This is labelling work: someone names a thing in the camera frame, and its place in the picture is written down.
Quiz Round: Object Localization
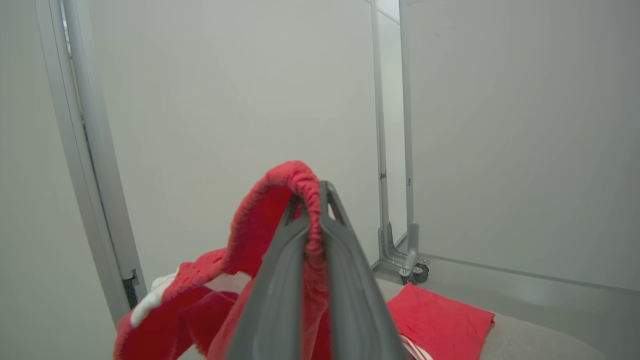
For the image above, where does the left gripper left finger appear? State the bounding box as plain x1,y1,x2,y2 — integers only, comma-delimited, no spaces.
225,192,311,360

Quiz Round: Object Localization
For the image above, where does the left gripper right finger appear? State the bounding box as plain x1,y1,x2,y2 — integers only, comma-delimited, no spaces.
320,181,408,360

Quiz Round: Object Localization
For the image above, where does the red white basketball jersey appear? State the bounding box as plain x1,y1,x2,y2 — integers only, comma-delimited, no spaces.
114,160,333,360
387,282,496,360

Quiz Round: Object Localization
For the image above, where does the white partition panel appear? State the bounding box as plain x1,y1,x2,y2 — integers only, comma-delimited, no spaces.
402,0,640,293
0,0,118,360
87,0,383,288

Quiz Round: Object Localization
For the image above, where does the grey metal partition post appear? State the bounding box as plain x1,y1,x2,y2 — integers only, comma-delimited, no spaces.
62,0,147,308
370,0,408,273
398,0,422,276
34,0,132,326

